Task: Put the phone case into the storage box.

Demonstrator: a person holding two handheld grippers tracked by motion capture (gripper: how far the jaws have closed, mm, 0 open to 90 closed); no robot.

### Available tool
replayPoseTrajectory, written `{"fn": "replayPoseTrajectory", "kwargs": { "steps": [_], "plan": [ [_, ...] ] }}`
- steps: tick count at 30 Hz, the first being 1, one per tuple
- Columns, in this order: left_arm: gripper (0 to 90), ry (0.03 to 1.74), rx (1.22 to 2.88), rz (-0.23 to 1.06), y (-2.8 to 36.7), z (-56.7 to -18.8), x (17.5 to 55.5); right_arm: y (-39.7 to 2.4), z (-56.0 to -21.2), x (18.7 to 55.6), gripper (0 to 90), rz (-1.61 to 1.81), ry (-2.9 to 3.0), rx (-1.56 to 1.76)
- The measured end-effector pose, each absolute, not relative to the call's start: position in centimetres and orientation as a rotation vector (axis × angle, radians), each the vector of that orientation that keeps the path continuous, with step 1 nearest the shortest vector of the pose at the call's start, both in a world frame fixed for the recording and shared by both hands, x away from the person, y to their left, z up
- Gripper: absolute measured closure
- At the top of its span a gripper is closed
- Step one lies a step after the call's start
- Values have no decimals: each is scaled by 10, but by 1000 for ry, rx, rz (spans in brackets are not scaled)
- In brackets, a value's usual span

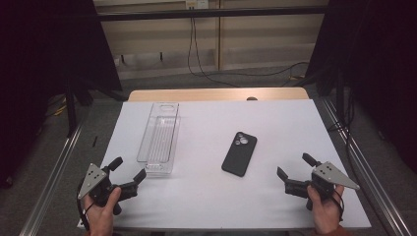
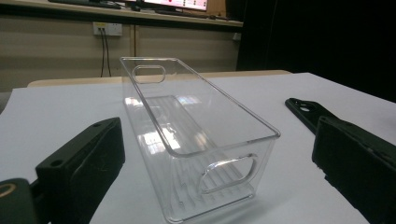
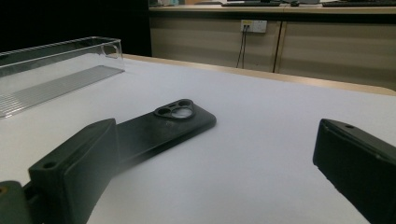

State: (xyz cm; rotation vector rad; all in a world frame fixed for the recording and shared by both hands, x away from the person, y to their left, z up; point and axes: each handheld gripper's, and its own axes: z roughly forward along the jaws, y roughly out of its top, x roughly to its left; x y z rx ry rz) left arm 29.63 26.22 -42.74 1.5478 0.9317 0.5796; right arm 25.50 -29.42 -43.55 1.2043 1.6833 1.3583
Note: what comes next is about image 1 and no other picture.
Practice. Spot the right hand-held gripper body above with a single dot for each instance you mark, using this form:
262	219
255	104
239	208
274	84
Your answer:
331	173

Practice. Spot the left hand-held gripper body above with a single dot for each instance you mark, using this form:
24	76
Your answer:
91	180

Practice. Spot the clear plastic packaging box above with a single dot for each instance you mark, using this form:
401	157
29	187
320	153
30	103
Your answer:
160	141

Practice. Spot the black smartphone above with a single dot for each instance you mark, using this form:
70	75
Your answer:
239	157

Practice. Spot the person's left hand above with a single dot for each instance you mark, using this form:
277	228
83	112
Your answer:
100	216

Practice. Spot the person's right hand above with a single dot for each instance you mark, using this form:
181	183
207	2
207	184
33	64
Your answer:
324	214

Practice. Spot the small black floor item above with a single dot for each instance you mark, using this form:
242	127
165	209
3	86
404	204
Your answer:
94	141

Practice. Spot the black tripod stand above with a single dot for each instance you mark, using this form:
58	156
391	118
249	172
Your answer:
70	114

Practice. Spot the black metal stand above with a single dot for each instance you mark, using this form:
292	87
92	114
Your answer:
341	95

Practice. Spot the white table cover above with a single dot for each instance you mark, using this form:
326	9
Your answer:
209	203

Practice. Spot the dark round table grommet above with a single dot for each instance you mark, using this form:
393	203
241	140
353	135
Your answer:
251	98

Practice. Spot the black curtain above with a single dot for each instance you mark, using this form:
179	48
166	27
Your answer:
49	49
377	65

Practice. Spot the black horizontal bar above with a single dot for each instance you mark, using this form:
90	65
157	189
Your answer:
209	13

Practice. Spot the aluminium rail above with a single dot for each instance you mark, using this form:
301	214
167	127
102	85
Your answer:
370	173
49	193

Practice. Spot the white wall socket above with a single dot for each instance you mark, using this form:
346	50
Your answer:
196	4

